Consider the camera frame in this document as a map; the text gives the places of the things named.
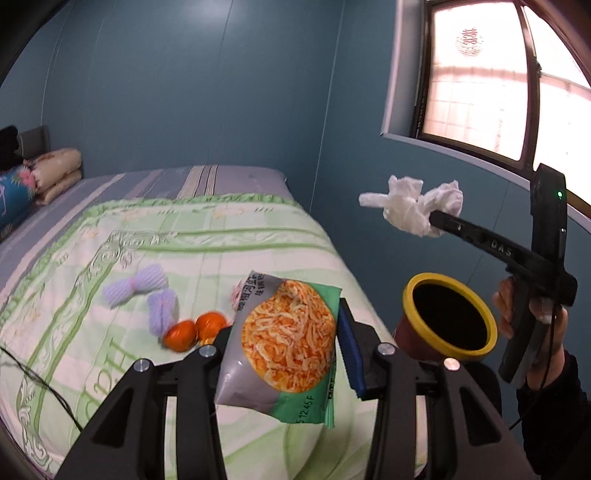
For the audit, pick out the grey padded headboard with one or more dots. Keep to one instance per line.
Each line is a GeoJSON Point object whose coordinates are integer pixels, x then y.
{"type": "Point", "coordinates": [34, 141]}

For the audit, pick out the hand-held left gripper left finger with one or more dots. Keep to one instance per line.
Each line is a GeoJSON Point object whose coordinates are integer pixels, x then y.
{"type": "Point", "coordinates": [198, 369]}

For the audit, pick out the green floral blanket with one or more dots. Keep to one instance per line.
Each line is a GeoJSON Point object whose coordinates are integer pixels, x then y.
{"type": "Point", "coordinates": [184, 240]}

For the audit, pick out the red window decoration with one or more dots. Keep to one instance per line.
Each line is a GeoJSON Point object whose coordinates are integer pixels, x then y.
{"type": "Point", "coordinates": [467, 41]}

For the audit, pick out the folded blue floral quilt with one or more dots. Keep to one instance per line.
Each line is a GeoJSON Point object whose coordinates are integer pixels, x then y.
{"type": "Point", "coordinates": [14, 198]}

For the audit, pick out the brown framed window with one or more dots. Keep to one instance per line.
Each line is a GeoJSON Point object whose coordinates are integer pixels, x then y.
{"type": "Point", "coordinates": [480, 92]}

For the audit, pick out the orange fruit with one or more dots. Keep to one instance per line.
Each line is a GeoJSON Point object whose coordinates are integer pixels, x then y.
{"type": "Point", "coordinates": [211, 325]}
{"type": "Point", "coordinates": [180, 336]}

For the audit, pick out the white tissue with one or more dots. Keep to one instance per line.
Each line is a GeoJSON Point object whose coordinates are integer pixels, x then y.
{"type": "Point", "coordinates": [406, 207]}

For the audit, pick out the rolled purple foam net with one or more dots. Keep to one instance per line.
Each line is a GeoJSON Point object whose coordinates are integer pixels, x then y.
{"type": "Point", "coordinates": [162, 311]}

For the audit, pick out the grey green snack packet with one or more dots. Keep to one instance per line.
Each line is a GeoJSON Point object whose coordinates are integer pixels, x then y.
{"type": "Point", "coordinates": [286, 332]}

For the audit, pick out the person's right forearm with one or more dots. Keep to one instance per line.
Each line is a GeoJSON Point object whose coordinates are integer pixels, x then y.
{"type": "Point", "coordinates": [554, 415]}

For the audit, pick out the person's right hand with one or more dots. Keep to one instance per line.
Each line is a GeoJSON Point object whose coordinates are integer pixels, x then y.
{"type": "Point", "coordinates": [551, 337]}

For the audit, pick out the folded beige quilt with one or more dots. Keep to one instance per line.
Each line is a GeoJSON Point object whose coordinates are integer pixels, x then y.
{"type": "Point", "coordinates": [55, 173]}

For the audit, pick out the bow-shaped purple foam net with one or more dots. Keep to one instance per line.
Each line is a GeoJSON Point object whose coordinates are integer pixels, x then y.
{"type": "Point", "coordinates": [138, 284]}

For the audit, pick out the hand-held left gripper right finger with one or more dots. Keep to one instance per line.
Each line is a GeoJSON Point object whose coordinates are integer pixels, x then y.
{"type": "Point", "coordinates": [351, 355]}

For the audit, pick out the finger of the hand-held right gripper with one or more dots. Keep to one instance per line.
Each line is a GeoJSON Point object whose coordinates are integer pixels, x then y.
{"type": "Point", "coordinates": [485, 242]}

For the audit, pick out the round bin with yellow rim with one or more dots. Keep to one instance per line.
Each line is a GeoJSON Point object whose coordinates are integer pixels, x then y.
{"type": "Point", "coordinates": [448, 318]}

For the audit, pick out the black clothes pile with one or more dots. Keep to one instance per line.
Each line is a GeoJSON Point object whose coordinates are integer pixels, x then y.
{"type": "Point", "coordinates": [8, 147]}

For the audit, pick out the bed with striped sheet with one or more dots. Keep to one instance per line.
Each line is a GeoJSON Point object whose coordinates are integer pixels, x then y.
{"type": "Point", "coordinates": [138, 182]}

